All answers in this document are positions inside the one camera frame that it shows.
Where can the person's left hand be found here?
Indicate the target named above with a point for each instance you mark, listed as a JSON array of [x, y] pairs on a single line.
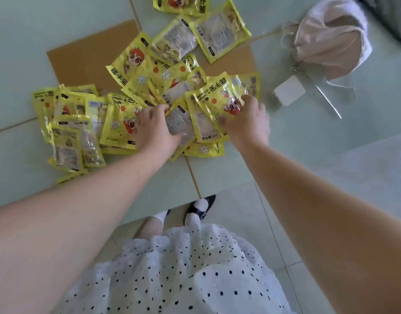
[[154, 134]]

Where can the person's right hand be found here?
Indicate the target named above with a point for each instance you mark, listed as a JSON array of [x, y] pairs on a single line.
[[251, 127]]

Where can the pile of yellow warmer packets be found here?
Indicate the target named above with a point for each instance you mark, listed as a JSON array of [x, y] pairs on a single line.
[[73, 143]]

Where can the person's right forearm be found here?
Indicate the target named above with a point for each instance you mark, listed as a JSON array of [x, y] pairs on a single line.
[[334, 232]]

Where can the person's left forearm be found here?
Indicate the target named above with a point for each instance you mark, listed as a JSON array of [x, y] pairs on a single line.
[[63, 225]]

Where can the person's left black shoe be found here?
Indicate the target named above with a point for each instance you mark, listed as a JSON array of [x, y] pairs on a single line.
[[168, 215]]

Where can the person's black shoe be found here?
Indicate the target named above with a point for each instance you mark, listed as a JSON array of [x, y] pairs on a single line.
[[168, 215], [205, 210]]

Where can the person's left white sock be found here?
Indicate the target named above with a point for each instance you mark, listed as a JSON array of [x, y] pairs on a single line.
[[161, 220]]

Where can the person's white sock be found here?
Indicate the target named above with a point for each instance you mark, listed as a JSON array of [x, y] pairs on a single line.
[[161, 220], [194, 217]]

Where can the person's right black shoe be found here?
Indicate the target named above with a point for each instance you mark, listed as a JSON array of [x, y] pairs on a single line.
[[205, 210]]

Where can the person's right white sock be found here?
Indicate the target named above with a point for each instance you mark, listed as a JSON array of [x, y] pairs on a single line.
[[194, 217]]

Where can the white square charger adapter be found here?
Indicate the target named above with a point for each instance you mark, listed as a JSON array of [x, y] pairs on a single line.
[[289, 90]]

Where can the pink fabric face mask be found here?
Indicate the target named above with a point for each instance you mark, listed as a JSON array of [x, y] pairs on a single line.
[[327, 45]]

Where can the white polka dot dress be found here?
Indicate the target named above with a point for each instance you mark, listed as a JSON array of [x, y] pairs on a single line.
[[180, 277]]

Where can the pale green glass table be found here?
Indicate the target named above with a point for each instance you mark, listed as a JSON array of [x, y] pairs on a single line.
[[17, 45]]

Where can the dark grey smartphone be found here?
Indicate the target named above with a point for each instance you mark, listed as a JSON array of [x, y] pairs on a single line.
[[390, 16]]

